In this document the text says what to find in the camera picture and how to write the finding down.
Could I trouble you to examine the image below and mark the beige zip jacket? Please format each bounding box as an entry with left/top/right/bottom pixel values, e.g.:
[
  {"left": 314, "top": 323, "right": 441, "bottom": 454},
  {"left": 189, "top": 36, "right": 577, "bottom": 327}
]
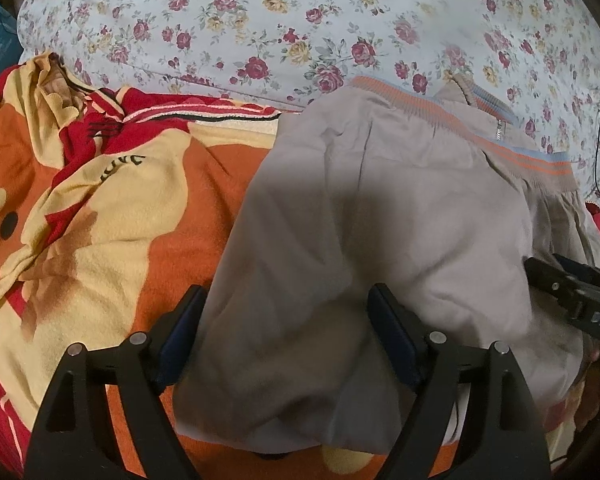
[{"left": 173, "top": 77, "right": 600, "bottom": 454}]

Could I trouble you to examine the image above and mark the right hand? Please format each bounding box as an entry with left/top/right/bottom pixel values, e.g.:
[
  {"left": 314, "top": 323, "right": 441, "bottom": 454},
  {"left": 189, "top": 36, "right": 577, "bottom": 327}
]
[{"left": 573, "top": 339, "right": 600, "bottom": 432}]

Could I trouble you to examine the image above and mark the red orange yellow blanket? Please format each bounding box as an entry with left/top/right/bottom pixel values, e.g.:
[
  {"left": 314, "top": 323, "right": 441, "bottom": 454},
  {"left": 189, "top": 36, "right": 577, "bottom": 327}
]
[{"left": 0, "top": 53, "right": 600, "bottom": 479}]

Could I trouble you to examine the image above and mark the floral white bed sheet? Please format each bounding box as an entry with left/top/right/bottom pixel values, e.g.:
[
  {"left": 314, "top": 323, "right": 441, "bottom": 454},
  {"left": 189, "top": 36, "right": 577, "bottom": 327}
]
[{"left": 17, "top": 0, "right": 600, "bottom": 204}]

